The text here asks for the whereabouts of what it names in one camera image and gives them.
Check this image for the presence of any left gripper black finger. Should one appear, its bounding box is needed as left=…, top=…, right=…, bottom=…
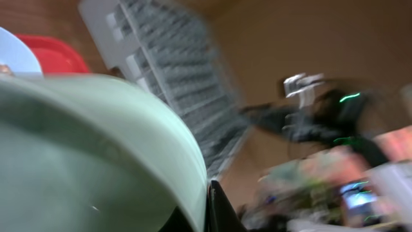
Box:
left=207, top=180, right=248, bottom=232

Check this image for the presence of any light green bowl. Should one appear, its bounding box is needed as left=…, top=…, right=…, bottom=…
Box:
left=1, top=75, right=207, bottom=231

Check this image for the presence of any light blue bowl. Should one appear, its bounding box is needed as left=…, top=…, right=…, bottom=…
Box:
left=1, top=28, right=42, bottom=76

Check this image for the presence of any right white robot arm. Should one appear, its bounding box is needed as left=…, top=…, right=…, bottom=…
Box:
left=239, top=88, right=389, bottom=168

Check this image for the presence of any grey dishwasher rack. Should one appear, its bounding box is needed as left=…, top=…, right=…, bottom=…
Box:
left=79, top=0, right=247, bottom=179

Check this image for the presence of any red plastic tray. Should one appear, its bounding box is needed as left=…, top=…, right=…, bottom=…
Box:
left=16, top=34, right=90, bottom=73

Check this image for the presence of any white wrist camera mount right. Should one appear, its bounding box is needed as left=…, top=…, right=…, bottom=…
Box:
left=283, top=73, right=324, bottom=108

